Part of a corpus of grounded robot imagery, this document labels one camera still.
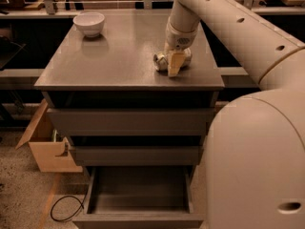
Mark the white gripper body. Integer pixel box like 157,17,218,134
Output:
164,21,198,52

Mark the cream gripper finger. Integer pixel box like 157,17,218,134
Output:
168,51,186,77

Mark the crushed 7up can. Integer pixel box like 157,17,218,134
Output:
153,49,192,71

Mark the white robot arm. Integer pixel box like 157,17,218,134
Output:
167,0,305,229

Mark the grey top drawer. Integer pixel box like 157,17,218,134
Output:
48,109,214,136

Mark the grey drawer cabinet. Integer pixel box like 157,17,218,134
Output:
33,9,225,168

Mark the grey middle drawer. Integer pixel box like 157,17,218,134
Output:
70,146,203,166

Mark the grey open bottom drawer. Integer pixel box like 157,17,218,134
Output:
72,166,203,229

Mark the white ceramic bowl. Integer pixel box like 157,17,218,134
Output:
73,12,105,37

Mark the open cardboard box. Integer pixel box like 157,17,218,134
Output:
16,100,83,173

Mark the black floor cable left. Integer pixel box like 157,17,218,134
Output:
50,195,86,223

